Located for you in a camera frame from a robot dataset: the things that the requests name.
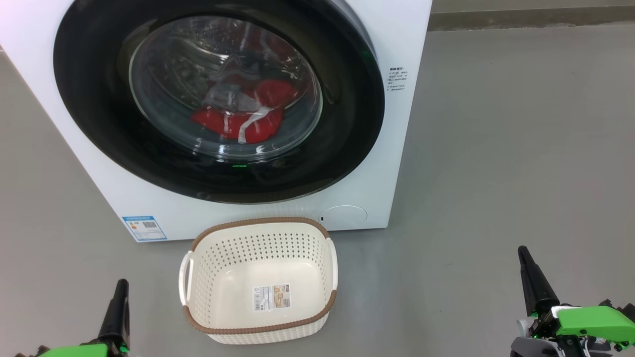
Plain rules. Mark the black round glass washer door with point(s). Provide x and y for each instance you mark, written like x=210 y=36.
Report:
x=99 y=99

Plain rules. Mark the blue energy label sticker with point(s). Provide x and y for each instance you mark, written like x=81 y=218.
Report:
x=144 y=228

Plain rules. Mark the red and white garment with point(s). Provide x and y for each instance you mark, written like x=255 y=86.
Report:
x=258 y=126

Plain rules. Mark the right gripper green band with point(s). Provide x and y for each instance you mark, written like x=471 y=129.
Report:
x=590 y=322

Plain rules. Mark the white product label sticker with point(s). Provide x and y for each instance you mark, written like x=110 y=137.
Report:
x=272 y=297

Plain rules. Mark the white front-load washing machine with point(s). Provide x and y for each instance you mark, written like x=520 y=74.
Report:
x=397 y=148

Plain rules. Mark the cream perforated laundry basket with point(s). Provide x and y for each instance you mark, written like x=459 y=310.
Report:
x=223 y=277

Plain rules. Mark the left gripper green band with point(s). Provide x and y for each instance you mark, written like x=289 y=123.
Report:
x=74 y=351

